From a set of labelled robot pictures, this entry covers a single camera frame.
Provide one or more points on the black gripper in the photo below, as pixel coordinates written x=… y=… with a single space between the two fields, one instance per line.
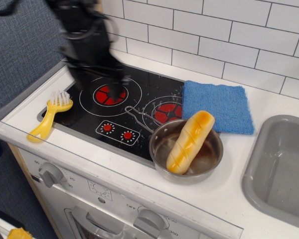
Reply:
x=88 y=52

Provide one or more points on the blue cloth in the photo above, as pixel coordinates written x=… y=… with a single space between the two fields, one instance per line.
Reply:
x=228 y=105

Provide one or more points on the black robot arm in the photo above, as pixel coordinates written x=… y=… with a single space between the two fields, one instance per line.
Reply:
x=78 y=16

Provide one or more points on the black toy stove top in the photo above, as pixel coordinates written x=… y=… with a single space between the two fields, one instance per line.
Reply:
x=123 y=126

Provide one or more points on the yellow dish brush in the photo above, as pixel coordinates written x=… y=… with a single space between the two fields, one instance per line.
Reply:
x=59 y=102

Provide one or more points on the grey left oven knob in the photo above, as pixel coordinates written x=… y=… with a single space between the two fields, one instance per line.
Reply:
x=50 y=174

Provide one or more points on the grey oven knob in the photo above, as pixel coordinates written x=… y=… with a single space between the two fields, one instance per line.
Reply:
x=149 y=221
x=50 y=174

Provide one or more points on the toy bread loaf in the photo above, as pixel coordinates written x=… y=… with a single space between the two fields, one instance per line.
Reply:
x=189 y=142

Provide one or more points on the white toy oven front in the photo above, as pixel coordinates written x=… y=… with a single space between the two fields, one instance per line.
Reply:
x=83 y=209

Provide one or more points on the grey right oven knob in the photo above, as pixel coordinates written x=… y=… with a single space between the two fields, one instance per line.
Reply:
x=149 y=221

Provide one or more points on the yellow object bottom left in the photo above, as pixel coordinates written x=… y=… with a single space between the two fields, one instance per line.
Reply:
x=19 y=233

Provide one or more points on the grey sink basin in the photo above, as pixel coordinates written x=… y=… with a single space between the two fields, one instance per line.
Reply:
x=271 y=180

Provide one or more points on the steel saucepan with handle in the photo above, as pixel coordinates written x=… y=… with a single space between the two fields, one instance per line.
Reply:
x=208 y=158

